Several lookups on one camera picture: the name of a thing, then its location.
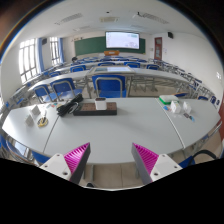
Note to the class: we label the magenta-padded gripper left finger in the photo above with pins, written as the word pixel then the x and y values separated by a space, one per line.
pixel 58 164

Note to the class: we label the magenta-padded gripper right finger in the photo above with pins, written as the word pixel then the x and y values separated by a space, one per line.
pixel 163 165

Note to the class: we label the yellow tape roll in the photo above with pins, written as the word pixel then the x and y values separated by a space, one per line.
pixel 39 123

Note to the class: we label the small white box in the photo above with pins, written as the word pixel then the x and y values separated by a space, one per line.
pixel 187 107
pixel 35 110
pixel 29 120

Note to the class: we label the dark brown power strip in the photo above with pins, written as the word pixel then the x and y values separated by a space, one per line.
pixel 86 109

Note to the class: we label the green and white pack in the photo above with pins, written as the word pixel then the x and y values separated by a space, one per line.
pixel 168 98

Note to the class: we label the brown door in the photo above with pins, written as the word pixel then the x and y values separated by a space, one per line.
pixel 222 120
pixel 158 48

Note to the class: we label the group of grey classroom desks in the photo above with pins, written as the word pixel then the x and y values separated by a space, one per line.
pixel 66 76

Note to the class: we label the group of blue chairs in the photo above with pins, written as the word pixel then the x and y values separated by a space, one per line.
pixel 110 86

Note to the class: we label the grey framed desk panel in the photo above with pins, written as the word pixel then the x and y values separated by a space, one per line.
pixel 111 69

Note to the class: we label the large window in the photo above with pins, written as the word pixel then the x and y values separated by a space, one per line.
pixel 27 60

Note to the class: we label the blue curtain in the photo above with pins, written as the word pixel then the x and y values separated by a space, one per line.
pixel 61 50
pixel 40 55

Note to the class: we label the narrow window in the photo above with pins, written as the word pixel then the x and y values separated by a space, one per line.
pixel 54 50

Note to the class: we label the green chalkboard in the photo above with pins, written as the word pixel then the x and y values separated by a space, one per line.
pixel 89 46

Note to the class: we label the orange wooden lectern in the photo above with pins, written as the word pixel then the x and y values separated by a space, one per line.
pixel 111 52

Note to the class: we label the projection screen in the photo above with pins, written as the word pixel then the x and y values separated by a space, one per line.
pixel 122 40

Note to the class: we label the group of ceiling lights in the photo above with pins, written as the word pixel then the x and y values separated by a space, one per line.
pixel 70 18

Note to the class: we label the white ceiling projector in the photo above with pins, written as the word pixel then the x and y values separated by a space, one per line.
pixel 138 15

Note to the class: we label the ceiling air vent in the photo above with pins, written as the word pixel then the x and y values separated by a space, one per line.
pixel 108 19

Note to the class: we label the black wall speaker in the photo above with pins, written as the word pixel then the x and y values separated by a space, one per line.
pixel 44 41
pixel 170 35

